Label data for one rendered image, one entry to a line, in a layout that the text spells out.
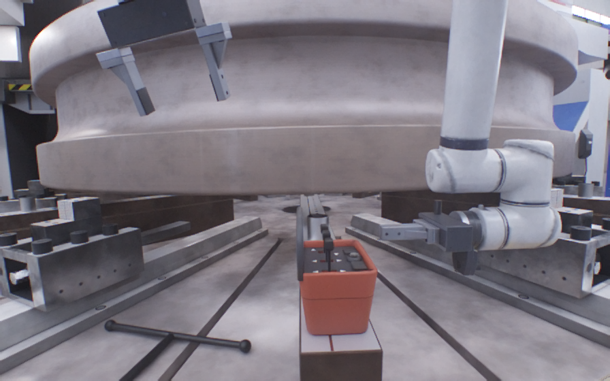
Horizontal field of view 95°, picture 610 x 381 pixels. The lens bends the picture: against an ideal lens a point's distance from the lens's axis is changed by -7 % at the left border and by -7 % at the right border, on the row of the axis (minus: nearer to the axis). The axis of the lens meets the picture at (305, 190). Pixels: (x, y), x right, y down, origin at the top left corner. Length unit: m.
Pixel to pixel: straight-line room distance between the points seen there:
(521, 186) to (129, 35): 0.70
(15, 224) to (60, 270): 1.15
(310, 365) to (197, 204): 2.39
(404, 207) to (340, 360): 2.47
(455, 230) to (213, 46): 0.50
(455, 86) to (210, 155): 0.95
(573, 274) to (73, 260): 1.91
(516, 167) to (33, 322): 1.60
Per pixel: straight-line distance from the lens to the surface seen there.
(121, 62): 0.54
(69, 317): 1.61
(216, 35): 0.47
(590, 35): 5.39
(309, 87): 1.36
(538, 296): 1.67
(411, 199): 2.90
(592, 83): 7.21
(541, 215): 0.71
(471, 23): 0.60
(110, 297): 1.70
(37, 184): 3.60
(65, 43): 1.98
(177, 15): 0.47
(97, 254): 1.51
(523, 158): 0.68
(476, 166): 0.62
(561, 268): 1.50
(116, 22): 0.52
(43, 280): 1.43
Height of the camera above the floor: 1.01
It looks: 7 degrees down
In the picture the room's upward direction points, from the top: 1 degrees counter-clockwise
